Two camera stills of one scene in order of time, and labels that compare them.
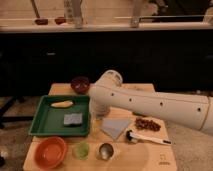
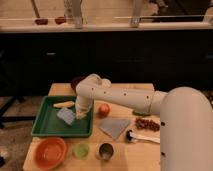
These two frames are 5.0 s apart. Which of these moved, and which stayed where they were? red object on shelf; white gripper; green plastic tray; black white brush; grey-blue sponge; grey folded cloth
Moved: white gripper; grey-blue sponge
Stayed: black white brush; grey folded cloth; green plastic tray; red object on shelf
